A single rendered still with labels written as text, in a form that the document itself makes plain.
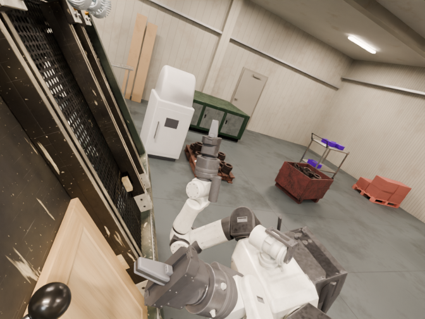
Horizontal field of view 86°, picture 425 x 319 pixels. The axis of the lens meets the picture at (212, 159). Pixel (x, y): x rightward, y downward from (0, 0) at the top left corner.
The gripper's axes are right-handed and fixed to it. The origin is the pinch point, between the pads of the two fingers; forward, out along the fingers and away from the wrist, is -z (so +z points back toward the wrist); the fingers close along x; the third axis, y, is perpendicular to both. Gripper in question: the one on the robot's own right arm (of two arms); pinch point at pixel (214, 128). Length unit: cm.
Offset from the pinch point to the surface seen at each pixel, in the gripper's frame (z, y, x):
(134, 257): 49, 16, 15
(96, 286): 45, 15, 36
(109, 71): -26, 103, -76
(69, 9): -34, 64, 3
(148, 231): 62, 32, -28
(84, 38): -31, 76, -19
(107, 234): 38, 23, 23
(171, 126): 16, 135, -288
